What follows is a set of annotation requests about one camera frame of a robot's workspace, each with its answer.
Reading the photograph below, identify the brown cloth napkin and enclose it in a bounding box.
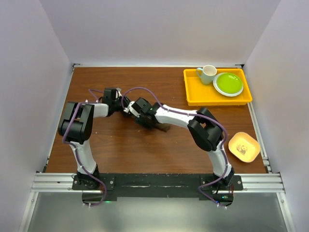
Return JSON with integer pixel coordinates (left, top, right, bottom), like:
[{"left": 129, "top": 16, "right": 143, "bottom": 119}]
[{"left": 139, "top": 123, "right": 170, "bottom": 132}]

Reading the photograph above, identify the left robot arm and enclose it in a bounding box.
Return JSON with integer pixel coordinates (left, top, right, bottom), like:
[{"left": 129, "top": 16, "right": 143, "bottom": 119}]
[{"left": 58, "top": 88, "right": 130, "bottom": 189}]

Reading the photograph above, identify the yellow plastic tray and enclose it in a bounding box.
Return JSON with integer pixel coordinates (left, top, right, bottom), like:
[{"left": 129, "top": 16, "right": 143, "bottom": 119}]
[{"left": 183, "top": 68, "right": 253, "bottom": 106}]

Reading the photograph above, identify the pale green mug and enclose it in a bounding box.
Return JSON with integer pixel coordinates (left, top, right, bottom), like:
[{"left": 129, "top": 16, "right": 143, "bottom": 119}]
[{"left": 196, "top": 65, "right": 217, "bottom": 85}]

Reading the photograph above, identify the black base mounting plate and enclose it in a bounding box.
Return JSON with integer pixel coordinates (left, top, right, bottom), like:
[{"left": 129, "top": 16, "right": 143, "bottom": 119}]
[{"left": 72, "top": 173, "right": 243, "bottom": 203}]

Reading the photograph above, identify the green plate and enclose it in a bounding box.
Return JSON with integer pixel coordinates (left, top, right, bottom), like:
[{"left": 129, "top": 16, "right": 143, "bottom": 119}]
[{"left": 213, "top": 72, "right": 244, "bottom": 97}]

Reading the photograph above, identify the yellow panda bowl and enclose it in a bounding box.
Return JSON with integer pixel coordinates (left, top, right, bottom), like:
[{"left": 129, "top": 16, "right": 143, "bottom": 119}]
[{"left": 228, "top": 132, "right": 261, "bottom": 163}]

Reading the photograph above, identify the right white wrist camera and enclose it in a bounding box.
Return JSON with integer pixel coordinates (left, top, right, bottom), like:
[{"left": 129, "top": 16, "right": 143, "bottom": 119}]
[{"left": 123, "top": 101, "right": 140, "bottom": 117}]

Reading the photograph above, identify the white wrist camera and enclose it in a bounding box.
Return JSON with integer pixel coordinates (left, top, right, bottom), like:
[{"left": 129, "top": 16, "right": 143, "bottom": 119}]
[
  {"left": 123, "top": 101, "right": 140, "bottom": 117},
  {"left": 116, "top": 87, "right": 122, "bottom": 99}
]

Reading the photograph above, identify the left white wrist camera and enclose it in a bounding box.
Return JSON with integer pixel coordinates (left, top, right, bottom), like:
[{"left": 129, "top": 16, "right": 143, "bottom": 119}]
[{"left": 116, "top": 87, "right": 122, "bottom": 99}]

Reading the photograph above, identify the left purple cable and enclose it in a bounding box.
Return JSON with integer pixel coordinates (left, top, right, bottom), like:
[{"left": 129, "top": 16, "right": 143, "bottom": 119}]
[{"left": 62, "top": 88, "right": 109, "bottom": 207}]

